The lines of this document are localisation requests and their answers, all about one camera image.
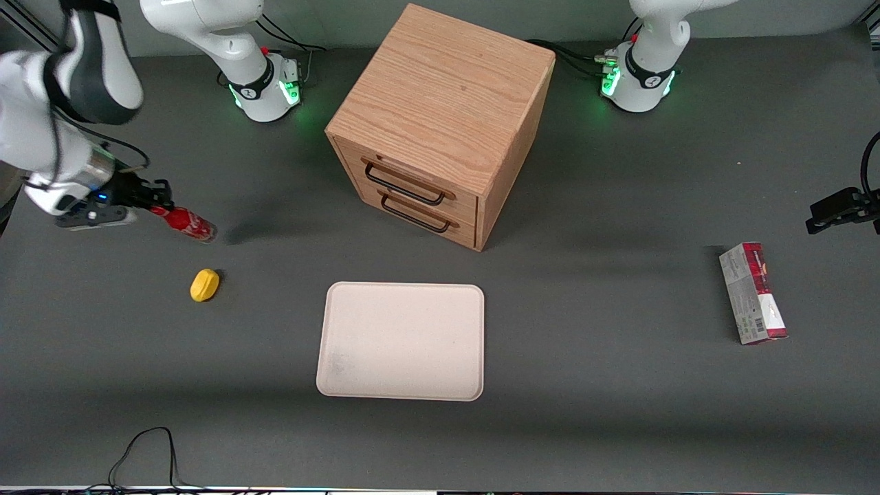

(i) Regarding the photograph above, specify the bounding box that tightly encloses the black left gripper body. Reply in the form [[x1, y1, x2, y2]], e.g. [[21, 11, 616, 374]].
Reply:
[[850, 187, 880, 236]]

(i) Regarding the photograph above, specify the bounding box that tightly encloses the wooden drawer cabinet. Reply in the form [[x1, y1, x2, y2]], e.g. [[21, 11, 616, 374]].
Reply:
[[324, 3, 557, 252]]

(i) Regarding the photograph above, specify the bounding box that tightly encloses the beige plastic tray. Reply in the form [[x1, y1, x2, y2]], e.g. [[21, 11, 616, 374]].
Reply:
[[316, 281, 485, 402]]

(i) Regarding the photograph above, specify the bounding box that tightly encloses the black wire drawer handle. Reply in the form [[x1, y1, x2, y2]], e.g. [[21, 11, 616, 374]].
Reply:
[[379, 194, 453, 234], [364, 162, 447, 206]]

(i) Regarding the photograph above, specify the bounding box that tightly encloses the black left arm base cable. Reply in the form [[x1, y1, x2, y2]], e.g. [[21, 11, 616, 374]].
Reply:
[[525, 38, 619, 78]]

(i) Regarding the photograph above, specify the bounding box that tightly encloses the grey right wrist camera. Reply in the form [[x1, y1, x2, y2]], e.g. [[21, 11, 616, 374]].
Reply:
[[54, 205, 138, 230]]

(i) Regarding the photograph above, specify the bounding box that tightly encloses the grey and red carton box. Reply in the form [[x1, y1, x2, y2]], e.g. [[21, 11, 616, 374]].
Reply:
[[718, 241, 789, 345]]

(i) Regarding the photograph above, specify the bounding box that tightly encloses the red coke bottle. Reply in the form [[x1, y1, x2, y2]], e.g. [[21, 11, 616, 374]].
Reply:
[[150, 204, 218, 245]]

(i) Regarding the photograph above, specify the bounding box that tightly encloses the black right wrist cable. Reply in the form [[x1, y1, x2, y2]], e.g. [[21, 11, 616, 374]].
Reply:
[[54, 110, 151, 171]]

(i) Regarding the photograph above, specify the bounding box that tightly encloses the black arm base cable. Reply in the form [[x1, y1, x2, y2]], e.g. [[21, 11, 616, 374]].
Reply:
[[256, 14, 328, 83], [525, 38, 619, 78]]

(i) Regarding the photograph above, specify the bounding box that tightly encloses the black looped table cable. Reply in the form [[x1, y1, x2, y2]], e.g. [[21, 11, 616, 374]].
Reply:
[[107, 426, 207, 493]]

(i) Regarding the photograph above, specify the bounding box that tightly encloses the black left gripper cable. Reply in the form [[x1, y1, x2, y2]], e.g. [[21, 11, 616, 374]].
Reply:
[[860, 131, 880, 200]]

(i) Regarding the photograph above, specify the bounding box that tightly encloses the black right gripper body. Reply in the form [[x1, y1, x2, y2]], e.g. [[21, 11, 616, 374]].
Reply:
[[91, 170, 144, 212]]

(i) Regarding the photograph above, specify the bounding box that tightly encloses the yellow lemon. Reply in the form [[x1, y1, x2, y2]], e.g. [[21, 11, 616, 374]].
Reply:
[[190, 268, 221, 303]]

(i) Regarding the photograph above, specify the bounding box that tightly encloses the black right arm base cable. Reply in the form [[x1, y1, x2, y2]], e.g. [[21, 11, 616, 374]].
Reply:
[[256, 14, 328, 83]]

